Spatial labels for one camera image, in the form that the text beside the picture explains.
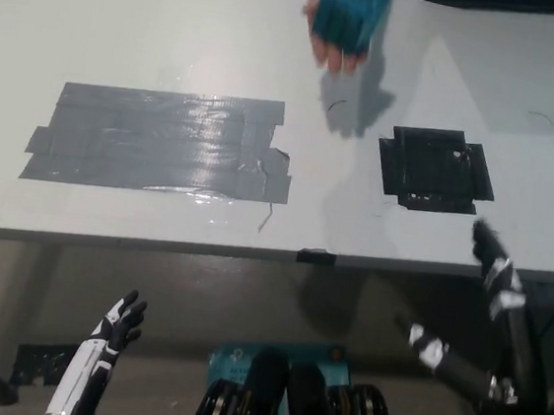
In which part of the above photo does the person's bare hand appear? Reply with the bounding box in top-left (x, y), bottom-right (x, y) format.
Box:
top-left (295, 0), bottom-right (395, 80)

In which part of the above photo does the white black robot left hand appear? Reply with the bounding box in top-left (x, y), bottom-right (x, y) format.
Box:
top-left (44, 282), bottom-right (150, 415)

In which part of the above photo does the grey duct tape patch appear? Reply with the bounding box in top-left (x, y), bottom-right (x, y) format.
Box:
top-left (18, 73), bottom-right (301, 208)

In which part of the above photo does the black tape square patch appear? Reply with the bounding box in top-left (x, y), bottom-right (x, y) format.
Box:
top-left (372, 121), bottom-right (503, 219)

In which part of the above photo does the teal cardboard box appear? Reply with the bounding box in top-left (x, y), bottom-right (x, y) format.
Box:
top-left (201, 331), bottom-right (356, 415)

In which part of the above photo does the blue rubik's cube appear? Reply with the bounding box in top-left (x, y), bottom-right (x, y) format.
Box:
top-left (308, 0), bottom-right (393, 57)

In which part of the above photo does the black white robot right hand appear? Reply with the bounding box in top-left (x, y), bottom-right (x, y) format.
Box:
top-left (385, 211), bottom-right (554, 415)

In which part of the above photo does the black tape patch on floor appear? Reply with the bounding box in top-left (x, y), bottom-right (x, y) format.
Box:
top-left (8, 340), bottom-right (79, 394)

